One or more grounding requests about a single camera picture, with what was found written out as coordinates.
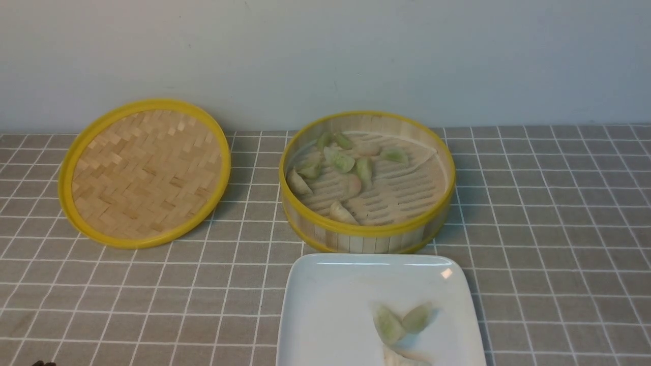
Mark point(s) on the green dumpling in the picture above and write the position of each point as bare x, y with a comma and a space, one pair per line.
395, 154
343, 141
324, 140
340, 162
388, 325
418, 318
364, 170
311, 169

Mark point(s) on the white dumpling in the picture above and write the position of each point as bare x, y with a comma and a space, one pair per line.
340, 214
392, 358
297, 184

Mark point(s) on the white square plate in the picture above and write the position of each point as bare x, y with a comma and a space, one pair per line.
327, 316

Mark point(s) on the bamboo steamer basket yellow rim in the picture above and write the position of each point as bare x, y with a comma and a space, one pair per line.
327, 235

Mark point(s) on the pink dumpling centre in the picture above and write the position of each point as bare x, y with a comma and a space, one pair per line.
353, 186

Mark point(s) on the pink dumpling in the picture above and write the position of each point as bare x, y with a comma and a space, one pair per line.
368, 149
353, 186

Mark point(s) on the white mesh steamer liner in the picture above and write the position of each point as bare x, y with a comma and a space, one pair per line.
398, 192

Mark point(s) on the pink dumpling top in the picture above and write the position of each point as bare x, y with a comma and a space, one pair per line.
368, 149

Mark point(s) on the bamboo steamer lid yellow rim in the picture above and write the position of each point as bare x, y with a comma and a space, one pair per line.
144, 174

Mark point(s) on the grey checked tablecloth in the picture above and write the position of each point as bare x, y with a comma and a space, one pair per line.
549, 224

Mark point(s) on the black object bottom left corner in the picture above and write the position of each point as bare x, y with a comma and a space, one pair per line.
42, 363

